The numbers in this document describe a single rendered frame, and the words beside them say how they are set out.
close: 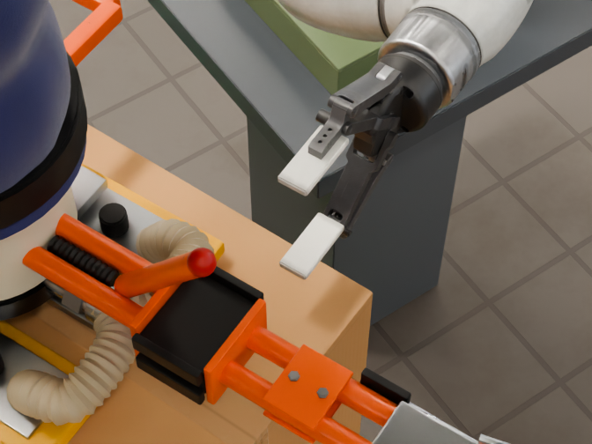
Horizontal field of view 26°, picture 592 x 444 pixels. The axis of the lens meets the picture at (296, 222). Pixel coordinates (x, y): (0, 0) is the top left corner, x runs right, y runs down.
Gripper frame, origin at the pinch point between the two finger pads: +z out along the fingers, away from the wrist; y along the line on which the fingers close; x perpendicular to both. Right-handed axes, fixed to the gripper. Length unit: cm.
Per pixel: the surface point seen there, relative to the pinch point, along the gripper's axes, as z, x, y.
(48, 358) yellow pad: 19.7, 15.1, 10.6
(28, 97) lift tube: 13.7, 15.5, -21.1
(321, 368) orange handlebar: 12.2, -10.2, -1.9
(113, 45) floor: -79, 99, 109
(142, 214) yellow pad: 2.0, 17.5, 10.2
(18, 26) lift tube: 13.3, 15.0, -28.8
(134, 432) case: 20.4, 4.9, 13.4
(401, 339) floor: -51, 11, 108
